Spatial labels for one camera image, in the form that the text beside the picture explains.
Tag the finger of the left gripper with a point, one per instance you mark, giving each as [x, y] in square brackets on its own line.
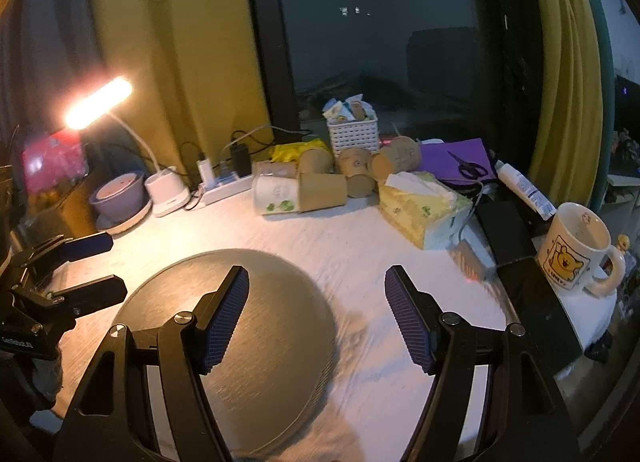
[76, 301]
[85, 246]

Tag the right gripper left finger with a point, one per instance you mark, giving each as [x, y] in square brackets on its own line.
[110, 417]

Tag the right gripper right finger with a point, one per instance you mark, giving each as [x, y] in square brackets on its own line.
[524, 417]

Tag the brown cartoon paper cup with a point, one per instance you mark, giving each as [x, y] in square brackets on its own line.
[401, 154]

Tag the white green-print paper cup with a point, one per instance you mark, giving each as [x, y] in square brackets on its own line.
[275, 195]

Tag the brown paper cup left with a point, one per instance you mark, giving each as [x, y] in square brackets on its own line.
[274, 169]

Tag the brown paper cup front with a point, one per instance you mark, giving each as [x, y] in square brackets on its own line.
[321, 191]

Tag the brown paper cup back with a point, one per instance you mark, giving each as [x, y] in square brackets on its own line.
[315, 161]

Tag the brown paper cup middle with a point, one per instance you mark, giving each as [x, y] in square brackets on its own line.
[354, 164]

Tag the brown cardboard box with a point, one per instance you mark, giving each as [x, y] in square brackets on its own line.
[63, 209]

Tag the white round plate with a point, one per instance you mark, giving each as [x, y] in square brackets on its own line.
[113, 229]

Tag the purple grey bowl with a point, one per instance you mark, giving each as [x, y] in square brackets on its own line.
[120, 198]

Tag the pink plastic bag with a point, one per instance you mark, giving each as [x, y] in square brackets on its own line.
[49, 159]

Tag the white power strip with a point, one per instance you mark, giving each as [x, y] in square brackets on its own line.
[228, 186]

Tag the white bear print mug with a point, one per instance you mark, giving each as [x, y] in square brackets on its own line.
[577, 253]

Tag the white usb charger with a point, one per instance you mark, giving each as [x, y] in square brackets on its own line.
[206, 171]

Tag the round grey placemat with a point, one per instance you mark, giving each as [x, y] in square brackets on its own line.
[272, 381]

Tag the black power adapter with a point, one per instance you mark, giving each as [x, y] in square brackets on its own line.
[240, 158]

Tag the yellow tissue pack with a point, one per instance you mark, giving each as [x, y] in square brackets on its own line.
[422, 209]

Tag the white tube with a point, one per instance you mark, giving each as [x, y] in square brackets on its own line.
[525, 190]

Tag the black scissors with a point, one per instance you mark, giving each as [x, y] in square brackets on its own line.
[469, 170]

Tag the yellow curtain right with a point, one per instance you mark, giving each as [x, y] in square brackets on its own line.
[566, 156]

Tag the yellow curtain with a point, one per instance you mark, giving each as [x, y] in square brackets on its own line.
[195, 74]
[566, 156]

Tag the yellow plastic bag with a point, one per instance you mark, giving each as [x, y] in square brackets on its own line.
[291, 152]

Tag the yellow curtain left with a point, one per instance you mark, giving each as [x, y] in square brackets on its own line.
[195, 74]

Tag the purple folder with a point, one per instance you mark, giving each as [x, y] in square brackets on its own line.
[437, 161]

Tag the white woven plastic basket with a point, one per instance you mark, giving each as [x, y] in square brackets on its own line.
[356, 134]

